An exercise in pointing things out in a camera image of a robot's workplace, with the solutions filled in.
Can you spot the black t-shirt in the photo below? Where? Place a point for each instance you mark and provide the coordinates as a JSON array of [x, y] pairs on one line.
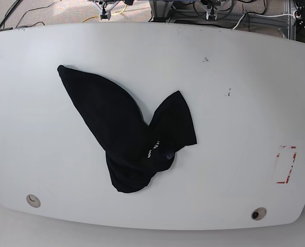
[[135, 151]]

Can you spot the red tape rectangle marking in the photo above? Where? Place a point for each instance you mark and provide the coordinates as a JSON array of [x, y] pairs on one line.
[[284, 163]]

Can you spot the table grommet hole right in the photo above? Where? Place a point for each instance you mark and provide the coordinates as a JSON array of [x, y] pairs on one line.
[[258, 213]]

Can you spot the white table grommet left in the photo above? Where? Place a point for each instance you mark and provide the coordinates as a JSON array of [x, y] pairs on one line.
[[33, 201]]

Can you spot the aluminium frame rail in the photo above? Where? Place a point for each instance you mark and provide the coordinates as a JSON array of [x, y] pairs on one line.
[[248, 15]]

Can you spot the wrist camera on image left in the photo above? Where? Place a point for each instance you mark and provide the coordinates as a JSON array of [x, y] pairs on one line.
[[105, 15]]

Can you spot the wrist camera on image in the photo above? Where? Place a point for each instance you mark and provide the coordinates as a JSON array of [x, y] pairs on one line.
[[105, 15], [211, 14]]

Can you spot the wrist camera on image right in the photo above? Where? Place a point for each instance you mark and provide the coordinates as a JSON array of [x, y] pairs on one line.
[[211, 14]]

